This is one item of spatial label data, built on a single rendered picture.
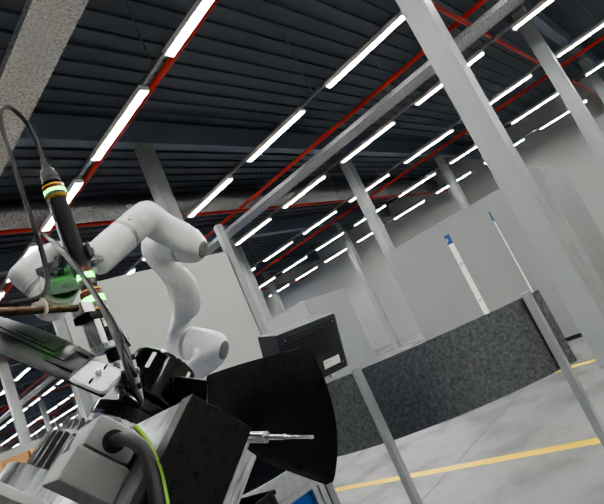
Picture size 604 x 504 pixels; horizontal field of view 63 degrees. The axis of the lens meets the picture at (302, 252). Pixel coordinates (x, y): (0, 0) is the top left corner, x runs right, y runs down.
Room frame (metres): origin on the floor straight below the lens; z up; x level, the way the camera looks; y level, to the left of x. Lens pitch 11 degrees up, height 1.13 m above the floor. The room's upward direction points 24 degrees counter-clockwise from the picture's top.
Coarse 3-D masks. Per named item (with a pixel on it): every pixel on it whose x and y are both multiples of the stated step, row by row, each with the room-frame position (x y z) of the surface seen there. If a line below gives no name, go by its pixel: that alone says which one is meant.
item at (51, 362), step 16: (0, 320) 0.87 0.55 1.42; (0, 336) 0.81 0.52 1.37; (16, 336) 0.83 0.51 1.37; (32, 336) 0.85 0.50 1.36; (48, 336) 0.89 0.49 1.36; (0, 352) 0.77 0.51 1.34; (16, 352) 0.79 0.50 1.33; (32, 352) 0.82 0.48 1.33; (48, 352) 0.84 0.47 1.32; (64, 352) 0.86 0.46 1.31; (80, 352) 0.88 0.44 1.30; (48, 368) 0.81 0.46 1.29; (64, 368) 0.82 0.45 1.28; (80, 368) 0.85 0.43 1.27
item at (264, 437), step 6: (252, 432) 0.65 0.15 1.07; (258, 432) 0.64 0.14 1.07; (264, 432) 0.64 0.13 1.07; (252, 438) 0.65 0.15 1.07; (258, 438) 0.64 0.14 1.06; (264, 438) 0.64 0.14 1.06; (270, 438) 0.63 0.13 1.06; (276, 438) 0.63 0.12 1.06; (282, 438) 0.62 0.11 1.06; (288, 438) 0.62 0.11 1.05; (294, 438) 0.61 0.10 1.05; (300, 438) 0.60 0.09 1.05; (306, 438) 0.60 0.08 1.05; (312, 438) 0.59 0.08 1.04
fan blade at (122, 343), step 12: (48, 240) 0.65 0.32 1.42; (60, 252) 0.64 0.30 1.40; (72, 264) 0.61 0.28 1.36; (84, 276) 0.58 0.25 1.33; (96, 300) 0.59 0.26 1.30; (108, 312) 0.56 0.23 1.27; (108, 324) 0.60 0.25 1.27; (120, 336) 0.57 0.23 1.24; (120, 348) 0.61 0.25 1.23; (132, 372) 0.74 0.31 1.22; (132, 384) 0.73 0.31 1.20
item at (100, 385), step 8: (96, 360) 0.90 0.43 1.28; (88, 368) 0.87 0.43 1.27; (96, 368) 0.88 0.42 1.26; (112, 368) 0.90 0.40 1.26; (72, 376) 0.83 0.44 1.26; (80, 376) 0.84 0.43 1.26; (88, 376) 0.85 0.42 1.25; (104, 376) 0.87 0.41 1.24; (112, 376) 0.88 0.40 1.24; (80, 384) 0.82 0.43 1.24; (88, 384) 0.83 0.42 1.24; (96, 384) 0.84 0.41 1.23; (104, 384) 0.85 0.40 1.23; (112, 384) 0.86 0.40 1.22; (96, 392) 0.83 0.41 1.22; (104, 392) 0.83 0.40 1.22
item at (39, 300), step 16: (0, 112) 0.88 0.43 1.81; (16, 112) 0.92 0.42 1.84; (0, 128) 0.87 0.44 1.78; (32, 128) 0.95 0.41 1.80; (16, 176) 0.86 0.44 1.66; (32, 224) 0.86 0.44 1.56; (48, 272) 0.86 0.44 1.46; (48, 288) 0.85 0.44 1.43; (0, 304) 0.74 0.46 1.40; (16, 304) 0.77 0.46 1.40
